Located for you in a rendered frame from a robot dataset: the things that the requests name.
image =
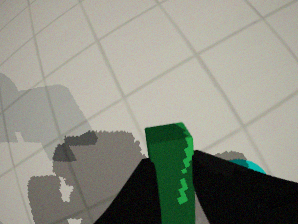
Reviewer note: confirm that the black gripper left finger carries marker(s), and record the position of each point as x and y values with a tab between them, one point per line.
137	202

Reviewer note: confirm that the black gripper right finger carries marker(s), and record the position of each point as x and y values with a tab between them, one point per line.
231	194

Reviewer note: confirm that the green rectangular block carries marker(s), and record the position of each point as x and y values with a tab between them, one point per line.
170	147

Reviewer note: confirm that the teal flat circle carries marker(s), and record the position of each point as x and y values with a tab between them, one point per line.
248	164

